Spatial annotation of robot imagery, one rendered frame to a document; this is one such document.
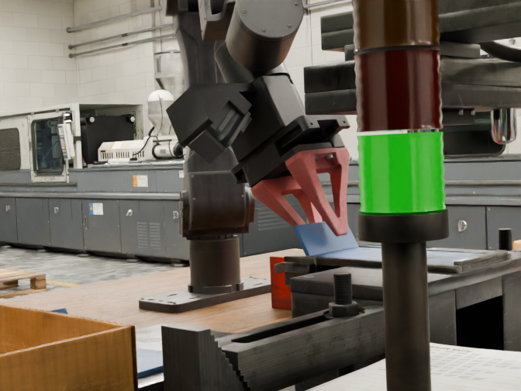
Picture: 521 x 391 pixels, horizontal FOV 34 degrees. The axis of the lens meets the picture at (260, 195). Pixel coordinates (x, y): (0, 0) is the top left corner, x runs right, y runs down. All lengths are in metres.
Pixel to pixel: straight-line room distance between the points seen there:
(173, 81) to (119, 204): 1.42
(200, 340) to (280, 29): 0.34
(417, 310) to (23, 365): 0.24
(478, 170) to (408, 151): 5.53
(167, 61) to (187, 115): 8.46
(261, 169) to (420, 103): 0.40
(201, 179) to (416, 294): 0.65
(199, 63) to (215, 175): 0.14
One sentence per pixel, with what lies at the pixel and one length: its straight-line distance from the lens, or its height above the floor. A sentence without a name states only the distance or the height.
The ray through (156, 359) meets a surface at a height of 0.92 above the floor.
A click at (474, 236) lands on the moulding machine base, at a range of 5.95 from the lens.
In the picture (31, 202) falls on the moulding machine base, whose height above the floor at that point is 0.58.
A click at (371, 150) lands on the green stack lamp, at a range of 0.37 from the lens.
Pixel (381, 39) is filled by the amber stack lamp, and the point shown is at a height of 1.12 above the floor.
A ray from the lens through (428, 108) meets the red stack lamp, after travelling 0.37.
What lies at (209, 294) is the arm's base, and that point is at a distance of 1.03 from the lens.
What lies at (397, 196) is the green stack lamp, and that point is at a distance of 0.37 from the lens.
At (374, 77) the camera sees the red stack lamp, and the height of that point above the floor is 1.11.
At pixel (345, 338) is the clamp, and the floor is 0.96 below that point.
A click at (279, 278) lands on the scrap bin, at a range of 0.96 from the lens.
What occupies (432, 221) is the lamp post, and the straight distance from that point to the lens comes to 0.37.
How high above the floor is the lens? 1.08
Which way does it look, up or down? 3 degrees down
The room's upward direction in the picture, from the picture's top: 3 degrees counter-clockwise
